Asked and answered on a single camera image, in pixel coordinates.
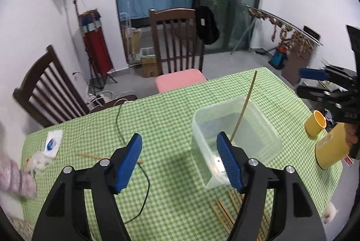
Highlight pink wrapped bundle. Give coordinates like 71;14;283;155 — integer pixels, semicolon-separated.
0;156;37;200

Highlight white power strip cables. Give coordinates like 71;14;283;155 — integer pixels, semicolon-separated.
85;90;133;112

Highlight pink seat cushion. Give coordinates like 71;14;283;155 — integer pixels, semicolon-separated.
155;68;208;94

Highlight white fluffy toy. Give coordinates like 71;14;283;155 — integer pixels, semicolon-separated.
322;201;340;226
26;153;54;174

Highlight clear plastic container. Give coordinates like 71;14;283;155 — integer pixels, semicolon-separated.
191;97;282;190

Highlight person's right hand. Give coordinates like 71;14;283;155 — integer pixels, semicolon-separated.
347;123;360;149

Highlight green checkered tablecloth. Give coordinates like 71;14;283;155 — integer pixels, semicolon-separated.
22;67;344;241

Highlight cardboard box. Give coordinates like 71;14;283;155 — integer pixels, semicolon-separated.
140;56;159;78

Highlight yellow cup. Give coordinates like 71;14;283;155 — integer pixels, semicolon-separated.
304;110;328;137

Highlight dark wooden chair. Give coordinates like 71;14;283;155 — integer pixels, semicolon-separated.
13;44;138;128
149;7;209;81

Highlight black jacket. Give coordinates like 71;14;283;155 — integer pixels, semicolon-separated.
195;6;221;45

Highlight blue bag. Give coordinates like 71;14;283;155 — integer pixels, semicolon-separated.
268;45;288;70

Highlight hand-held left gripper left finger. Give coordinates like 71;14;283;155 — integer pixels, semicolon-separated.
32;132;143;241

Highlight white wipe packet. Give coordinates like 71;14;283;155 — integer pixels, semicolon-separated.
44;130;63;157

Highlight red hanging cloth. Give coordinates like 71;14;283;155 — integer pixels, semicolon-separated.
78;9;114;77

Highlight brown cabinet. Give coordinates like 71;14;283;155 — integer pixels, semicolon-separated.
281;47;313;87

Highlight pile of bamboo chopsticks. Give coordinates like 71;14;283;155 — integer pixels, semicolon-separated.
209;190;271;239

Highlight metal drying rack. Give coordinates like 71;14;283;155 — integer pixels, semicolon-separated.
231;7;323;56

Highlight bamboo chopstick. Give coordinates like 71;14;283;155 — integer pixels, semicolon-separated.
78;152;144;165
230;70;258;143

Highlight white folded rack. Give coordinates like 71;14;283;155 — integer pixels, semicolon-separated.
119;1;142;62

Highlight black cable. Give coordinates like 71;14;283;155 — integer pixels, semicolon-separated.
116;102;151;225

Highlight row of hanging brown bundles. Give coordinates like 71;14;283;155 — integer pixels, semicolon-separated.
249;8;316;55

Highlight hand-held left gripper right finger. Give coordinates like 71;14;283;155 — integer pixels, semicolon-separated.
216;131;327;241

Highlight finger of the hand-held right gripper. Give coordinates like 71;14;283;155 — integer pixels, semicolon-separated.
299;66;355;84
296;84;351;107

